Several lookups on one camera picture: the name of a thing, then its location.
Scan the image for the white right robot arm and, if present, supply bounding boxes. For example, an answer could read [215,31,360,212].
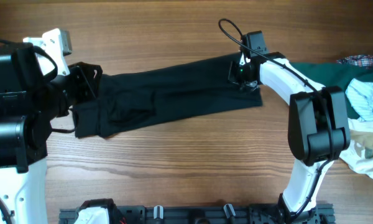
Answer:
[228,53,351,223]

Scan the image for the beige cream garment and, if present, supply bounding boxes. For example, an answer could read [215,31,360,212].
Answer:
[339,118,373,179]

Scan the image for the red plaid shirt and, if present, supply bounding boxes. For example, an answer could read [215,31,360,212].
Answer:
[337,55,373,68]

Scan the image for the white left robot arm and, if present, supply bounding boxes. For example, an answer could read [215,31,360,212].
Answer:
[0,42,103,223]

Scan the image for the light blue striped shirt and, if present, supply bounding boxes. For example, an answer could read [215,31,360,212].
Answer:
[345,78,373,121]

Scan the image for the black polo shirt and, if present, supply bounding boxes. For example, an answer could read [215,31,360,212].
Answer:
[73,54,262,138]

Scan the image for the green garment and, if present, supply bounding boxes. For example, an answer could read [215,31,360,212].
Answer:
[292,63,373,119]

